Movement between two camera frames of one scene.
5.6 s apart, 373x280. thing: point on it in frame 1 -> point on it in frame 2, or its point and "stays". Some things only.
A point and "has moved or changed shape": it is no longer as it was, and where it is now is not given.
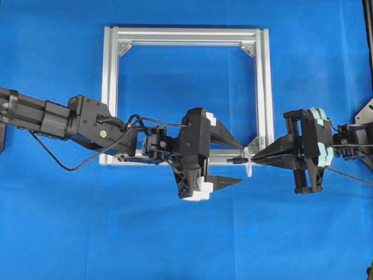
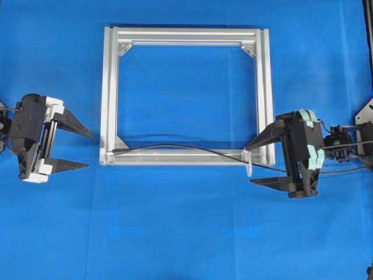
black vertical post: x=367 y=6 stays
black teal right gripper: x=316 y=144 -> x=303 y=151
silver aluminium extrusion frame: x=112 y=36 stays
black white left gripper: x=191 y=153 -> x=35 y=121
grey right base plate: x=365 y=115 stays
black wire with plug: x=240 y=160 has moved or changed shape
